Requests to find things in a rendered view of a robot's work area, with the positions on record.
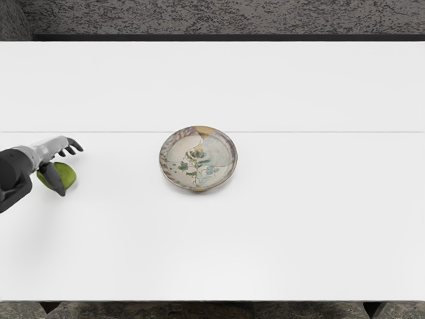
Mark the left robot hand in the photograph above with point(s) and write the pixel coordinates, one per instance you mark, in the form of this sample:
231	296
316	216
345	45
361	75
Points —
50	148

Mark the patterned ceramic plate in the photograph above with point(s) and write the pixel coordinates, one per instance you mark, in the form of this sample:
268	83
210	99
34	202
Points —
198	160

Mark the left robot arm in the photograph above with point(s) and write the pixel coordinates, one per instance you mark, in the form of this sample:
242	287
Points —
13	172

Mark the green fruit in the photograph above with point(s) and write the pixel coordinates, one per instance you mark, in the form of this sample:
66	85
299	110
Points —
66	174

